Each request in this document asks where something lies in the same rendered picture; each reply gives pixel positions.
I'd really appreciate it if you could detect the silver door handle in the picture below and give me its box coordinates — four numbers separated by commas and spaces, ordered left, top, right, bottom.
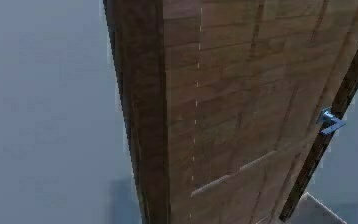
316, 107, 347, 136

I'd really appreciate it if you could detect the brown wooden room door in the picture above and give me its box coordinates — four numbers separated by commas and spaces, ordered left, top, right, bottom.
102, 0, 358, 224

